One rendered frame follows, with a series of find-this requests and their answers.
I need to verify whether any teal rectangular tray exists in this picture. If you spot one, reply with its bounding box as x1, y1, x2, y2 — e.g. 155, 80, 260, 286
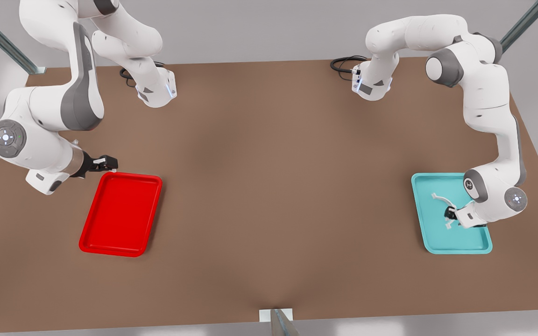
411, 173, 493, 255

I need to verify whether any white drainage pipe clamp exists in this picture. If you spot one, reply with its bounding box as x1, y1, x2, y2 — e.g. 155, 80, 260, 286
431, 192, 457, 231

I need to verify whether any black cable loop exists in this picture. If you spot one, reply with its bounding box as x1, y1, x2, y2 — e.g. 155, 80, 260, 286
120, 62, 166, 88
330, 56, 369, 80

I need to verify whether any red rectangular tray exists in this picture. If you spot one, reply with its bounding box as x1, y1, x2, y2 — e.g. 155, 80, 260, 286
79, 171, 163, 258

